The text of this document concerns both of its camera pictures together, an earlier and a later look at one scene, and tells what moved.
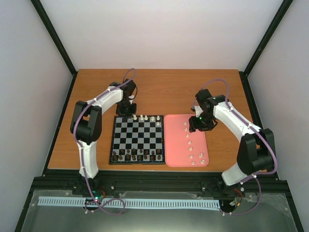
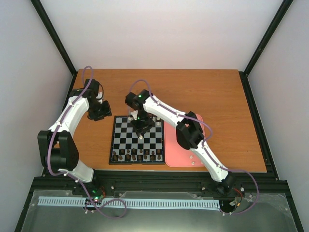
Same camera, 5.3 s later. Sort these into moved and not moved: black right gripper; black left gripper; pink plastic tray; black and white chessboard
Moved: black left gripper; black right gripper
Not moved: pink plastic tray; black and white chessboard
